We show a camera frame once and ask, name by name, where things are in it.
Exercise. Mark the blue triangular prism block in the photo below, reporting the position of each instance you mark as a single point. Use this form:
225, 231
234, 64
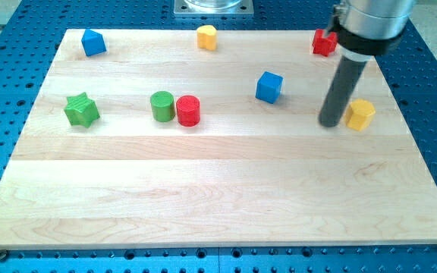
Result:
92, 42

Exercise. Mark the green cylinder block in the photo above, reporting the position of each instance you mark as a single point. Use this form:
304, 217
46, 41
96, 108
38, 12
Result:
162, 104

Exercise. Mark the yellow heart block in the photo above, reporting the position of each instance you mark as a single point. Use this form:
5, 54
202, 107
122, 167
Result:
206, 37

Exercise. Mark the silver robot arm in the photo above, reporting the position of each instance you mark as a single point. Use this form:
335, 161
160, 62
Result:
365, 28

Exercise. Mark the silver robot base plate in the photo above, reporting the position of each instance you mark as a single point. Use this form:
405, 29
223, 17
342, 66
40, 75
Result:
212, 8

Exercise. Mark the red star block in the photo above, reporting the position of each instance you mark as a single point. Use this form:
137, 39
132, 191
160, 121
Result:
324, 44

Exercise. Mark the red cylinder block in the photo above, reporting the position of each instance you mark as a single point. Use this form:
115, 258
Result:
188, 110

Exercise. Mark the blue cube block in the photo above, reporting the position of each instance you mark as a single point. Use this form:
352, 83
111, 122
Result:
268, 87

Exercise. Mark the green star block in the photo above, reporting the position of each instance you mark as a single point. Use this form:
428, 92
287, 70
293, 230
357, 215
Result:
81, 110

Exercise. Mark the light wooden board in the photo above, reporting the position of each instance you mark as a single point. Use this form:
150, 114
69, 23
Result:
250, 173

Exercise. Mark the yellow hexagon block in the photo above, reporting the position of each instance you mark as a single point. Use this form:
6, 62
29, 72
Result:
359, 114

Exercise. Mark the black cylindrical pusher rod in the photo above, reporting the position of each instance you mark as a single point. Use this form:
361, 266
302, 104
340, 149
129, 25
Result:
346, 77

